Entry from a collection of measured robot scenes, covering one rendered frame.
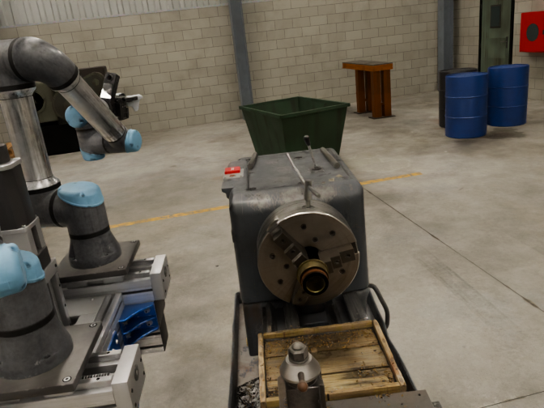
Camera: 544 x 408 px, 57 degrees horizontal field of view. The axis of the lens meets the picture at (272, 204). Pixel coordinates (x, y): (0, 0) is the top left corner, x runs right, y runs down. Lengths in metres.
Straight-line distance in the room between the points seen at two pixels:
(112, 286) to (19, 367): 0.51
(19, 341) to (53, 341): 0.06
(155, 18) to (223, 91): 2.03
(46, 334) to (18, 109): 0.69
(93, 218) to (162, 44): 9.87
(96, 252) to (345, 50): 10.82
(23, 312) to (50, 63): 0.68
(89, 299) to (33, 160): 0.43
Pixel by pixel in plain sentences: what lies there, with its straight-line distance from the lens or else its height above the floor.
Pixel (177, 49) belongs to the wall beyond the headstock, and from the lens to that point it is 11.29.
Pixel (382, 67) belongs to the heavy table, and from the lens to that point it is 9.77.
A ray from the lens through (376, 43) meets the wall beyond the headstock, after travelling 12.31.
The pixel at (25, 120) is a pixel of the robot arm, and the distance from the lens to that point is 1.57.
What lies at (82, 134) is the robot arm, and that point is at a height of 1.50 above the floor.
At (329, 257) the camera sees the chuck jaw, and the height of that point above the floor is 1.11.
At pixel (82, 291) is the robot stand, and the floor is 1.09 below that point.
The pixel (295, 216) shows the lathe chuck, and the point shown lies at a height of 1.23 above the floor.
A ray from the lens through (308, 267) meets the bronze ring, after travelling 1.42.
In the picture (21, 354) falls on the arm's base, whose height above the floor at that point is 1.21.
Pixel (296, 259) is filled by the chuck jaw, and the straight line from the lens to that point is 1.45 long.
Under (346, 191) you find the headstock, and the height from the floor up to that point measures 1.23.
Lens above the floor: 1.75
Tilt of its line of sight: 19 degrees down
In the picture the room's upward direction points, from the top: 7 degrees counter-clockwise
